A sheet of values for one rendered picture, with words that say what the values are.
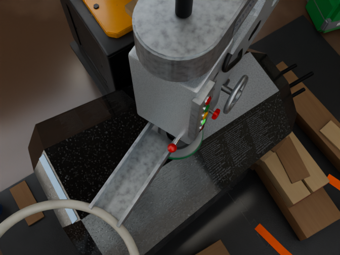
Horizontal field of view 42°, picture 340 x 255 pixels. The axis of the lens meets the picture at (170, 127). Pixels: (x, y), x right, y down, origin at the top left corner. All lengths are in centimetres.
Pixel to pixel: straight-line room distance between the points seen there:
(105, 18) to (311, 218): 150
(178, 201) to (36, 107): 133
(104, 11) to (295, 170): 129
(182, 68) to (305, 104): 181
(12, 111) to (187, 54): 205
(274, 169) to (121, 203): 116
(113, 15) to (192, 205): 96
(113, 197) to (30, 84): 160
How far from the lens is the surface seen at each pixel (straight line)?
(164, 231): 196
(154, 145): 158
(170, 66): 104
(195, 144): 179
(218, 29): 106
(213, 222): 260
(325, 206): 261
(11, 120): 293
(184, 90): 116
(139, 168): 155
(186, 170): 187
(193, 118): 126
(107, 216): 149
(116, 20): 218
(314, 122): 277
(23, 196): 273
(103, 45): 216
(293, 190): 248
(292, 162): 250
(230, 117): 191
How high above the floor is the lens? 257
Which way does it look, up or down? 69 degrees down
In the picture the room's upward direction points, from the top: 1 degrees clockwise
